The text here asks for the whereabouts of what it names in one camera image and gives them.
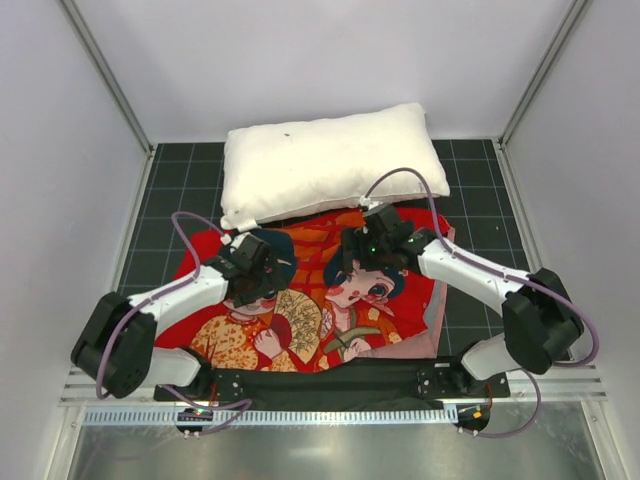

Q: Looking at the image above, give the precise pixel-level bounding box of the red cartoon print pillowcase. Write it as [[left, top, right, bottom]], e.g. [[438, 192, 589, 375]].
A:
[[156, 209, 447, 373]]

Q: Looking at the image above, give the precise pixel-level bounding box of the left aluminium frame post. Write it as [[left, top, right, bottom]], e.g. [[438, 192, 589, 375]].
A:
[[56, 0, 154, 157]]

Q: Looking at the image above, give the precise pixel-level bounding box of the aluminium front rail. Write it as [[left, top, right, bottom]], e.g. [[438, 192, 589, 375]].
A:
[[58, 365, 608, 407]]

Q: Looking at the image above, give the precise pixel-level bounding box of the white slotted cable duct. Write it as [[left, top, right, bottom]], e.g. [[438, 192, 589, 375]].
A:
[[83, 405, 458, 426]]

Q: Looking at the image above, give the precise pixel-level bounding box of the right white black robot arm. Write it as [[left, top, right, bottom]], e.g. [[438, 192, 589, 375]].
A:
[[341, 204, 585, 396]]

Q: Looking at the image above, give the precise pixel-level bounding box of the black grid cutting mat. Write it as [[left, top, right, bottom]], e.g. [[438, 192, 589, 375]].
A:
[[116, 139, 536, 356]]

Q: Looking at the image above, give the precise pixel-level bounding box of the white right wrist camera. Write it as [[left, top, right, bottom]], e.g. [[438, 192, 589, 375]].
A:
[[358, 196, 384, 214]]

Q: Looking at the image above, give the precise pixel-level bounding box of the right aluminium frame post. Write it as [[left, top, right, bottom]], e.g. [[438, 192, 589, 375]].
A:
[[497, 0, 592, 150]]

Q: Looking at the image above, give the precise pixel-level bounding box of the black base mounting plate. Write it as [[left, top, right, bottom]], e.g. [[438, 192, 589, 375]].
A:
[[172, 357, 510, 412]]

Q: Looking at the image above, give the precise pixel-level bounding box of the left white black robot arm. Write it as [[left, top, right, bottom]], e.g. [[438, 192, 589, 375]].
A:
[[70, 229, 296, 401]]

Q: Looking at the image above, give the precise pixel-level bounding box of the aluminium frame post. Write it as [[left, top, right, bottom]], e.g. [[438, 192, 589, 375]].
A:
[[497, 0, 592, 150], [56, 0, 154, 157]]

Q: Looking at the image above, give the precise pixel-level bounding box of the white pillow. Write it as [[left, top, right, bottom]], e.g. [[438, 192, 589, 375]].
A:
[[221, 103, 450, 231]]

